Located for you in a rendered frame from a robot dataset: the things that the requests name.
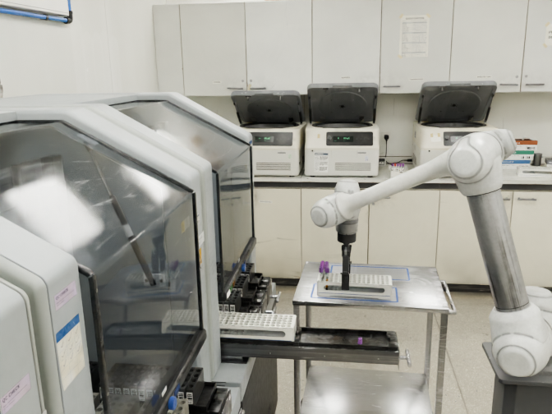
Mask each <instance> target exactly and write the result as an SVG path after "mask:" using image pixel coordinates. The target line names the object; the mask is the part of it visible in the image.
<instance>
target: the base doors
mask: <svg viewBox="0 0 552 414"><path fill-rule="evenodd" d="M333 193H334V189H287V188H254V204H255V237H256V245H255V258H256V273H263V277H271V278H300V277H301V265H302V270H303V268H304V265H305V262H306V261H311V262H321V261H322V260H323V261H324V262H325V261H328V262H331V263H342V262H343V258H342V245H343V243H340V242H338V239H337V237H338V232H336V230H335V228H336V225H335V226H333V227H331V228H320V227H318V226H316V225H315V224H314V222H313V221H312V219H311V208H312V206H313V205H314V204H315V203H316V202H317V201H318V200H321V199H323V198H325V197H326V196H329V195H332V194H333ZM501 194H502V197H503V199H506V197H507V198H508V199H510V200H504V207H505V209H506V213H507V216H508V222H509V226H510V229H511V233H512V236H513V241H514V245H515V248H516V252H517V257H518V261H519V264H520V268H521V271H522V276H523V280H524V283H525V287H526V286H534V287H552V191H501ZM518 197H520V199H532V198H534V199H536V200H518ZM259 200H269V201H272V203H260V202H259ZM374 203H375V205H372V203H371V204H370V208H369V205H366V206H364V207H362V208H361V210H360V213H359V217H358V219H359V221H358V228H357V229H358V230H357V232H356V241H355V242H353V243H350V245H352V250H351V257H350V261H351V262H352V264H367V247H368V264H370V265H408V266H427V267H436V269H437V272H438V275H439V280H445V281H446V283H458V284H480V285H490V284H489V281H488V278H487V274H486V271H485V265H484V262H483V259H482V255H481V249H480V246H479V243H478V240H477V236H476V230H475V228H474V224H473V221H472V215H471V211H470V209H469V206H468V202H467V197H466V196H464V195H463V194H462V193H461V192H460V191H444V190H440V193H439V190H405V191H401V192H399V193H397V194H394V195H391V196H390V199H382V200H378V201H376V202H374ZM438 216H439V221H438ZM368 217H369V240H368ZM437 230H438V234H437ZM436 243H437V248H436ZM435 257H436V261H435Z"/></svg>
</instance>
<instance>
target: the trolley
mask: <svg viewBox="0 0 552 414"><path fill-rule="evenodd" d="M320 263H321V262H311V261H306V262H305V265H304V268H303V270H302V273H301V277H300V280H299V283H298V285H297V290H296V292H295V295H294V298H293V300H292V304H293V314H294V315H296V316H297V327H300V306H306V327H311V307H312V306H324V307H339V308H354V309H368V310H383V311H412V312H426V313H427V322H426V336H425V364H424V374H418V373H407V372H396V371H385V370H363V369H353V368H342V367H330V366H312V365H311V361H307V360H306V387H305V391H304V395H303V399H302V400H301V360H294V414H434V413H433V411H432V408H431V403H430V395H429V381H430V354H431V340H432V327H433V313H440V326H439V350H438V364H437V376H436V390H435V414H441V412H442V400H443V387H444V364H445V352H446V340H447V328H448V315H456V314H457V312H456V309H455V307H454V304H453V300H452V297H451V295H450V292H449V288H448V285H447V283H446V281H445V280H439V275H438V272H437V269H436V267H427V266H408V265H388V264H351V272H350V274H373V275H390V276H392V284H393V286H392V299H391V300H387V299H379V298H364V297H334V296H329V297H325V296H317V279H318V276H319V272H320ZM342 271H343V263H331V262H329V272H330V273H337V274H340V273H342ZM441 284H443V285H444V287H445V290H446V292H447V295H448V300H449V303H450V306H451V308H452V310H450V309H449V306H448V303H447V301H446V298H445V295H444V290H443V288H442V285H441Z"/></svg>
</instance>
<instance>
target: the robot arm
mask: <svg viewBox="0 0 552 414"><path fill-rule="evenodd" d="M517 147H518V146H517V143H516V141H515V139H514V137H513V133H512V132H511V131H509V130H507V129H494V130H491V131H482V132H475V133H471V134H469V135H466V136H464V137H462V138H461V139H459V140H458V141H456V142H455V143H454V144H453V146H452V147H451V149H449V150H447V151H446V152H444V153H443V154H441V155H440V156H438V157H436V158H435V159H432V160H431V161H429V162H427V163H424V164H422V165H421V166H418V167H416V168H414V169H411V170H409V171H407V172H404V173H402V174H399V175H397V176H396V177H392V178H390V179H389V180H386V181H384V182H381V183H379V184H377V185H375V186H372V187H370V188H367V189H365V190H363V191H360V187H359V185H358V182H356V181H354V180H352V179H343V180H339V181H338V182H337V184H336V187H335V188H334V193H333V194H332V195H327V196H326V197H325V198H323V199H321V200H318V201H317V202H316V203H315V204H314V205H313V206H312V208H311V211H310V216H311V219H312V221H313V222H314V224H315V225H316V226H318V227H320V228H331V227H333V226H335V225H336V228H335V230H336V232H338V237H337V239H338V242H340V243H343V245H342V258H343V271H342V273H340V274H341V275H342V290H349V274H350V272H351V263H352V262H351V261H350V257H351V250H352V245H350V243H353V242H355V241H356V240H357V230H358V229H357V228H358V221H359V219H358V217H359V213H360V210H361V208H362V207H364V206H366V205H369V204H371V203H374V202H376V201H378V200H382V199H383V198H386V197H389V196H392V195H394V194H397V193H399V192H401V191H405V190H407V189H409V188H412V187H414V186H418V185H420V184H422V183H424V182H428V181H431V180H434V179H437V178H441V177H448V176H452V177H453V180H454V181H455V183H456V185H457V187H458V189H459V191H460V192H461V193H462V194H463V195H464V196H466V197H467V202H468V205H469V209H470V211H471V217H472V221H473V224H474V228H475V230H476V236H477V240H478V243H479V246H480V249H481V255H482V259H483V262H484V265H485V271H486V274H487V278H488V281H489V284H490V290H491V293H492V297H493V300H494V305H495V307H494V308H493V310H492V311H491V312H490V315H489V320H490V332H491V342H492V344H493V346H492V354H493V358H494V360H495V362H496V364H497V365H498V367H499V368H500V369H501V370H502V371H503V372H504V373H506V374H508V375H511V376H517V377H527V376H533V375H552V293H551V292H550V291H549V290H547V289H545V288H542V287H534V286H526V287H525V283H524V280H523V276H522V271H521V268H520V264H519V261H518V255H517V252H516V248H515V245H514V241H513V236H512V233H511V229H510V226H509V222H508V216H507V213H506V209H505V207H504V201H503V197H502V194H501V190H500V188H501V187H502V185H503V172H502V162H503V160H505V159H507V158H508V157H509V156H511V155H512V154H513V153H514V152H515V151H516V148H517Z"/></svg>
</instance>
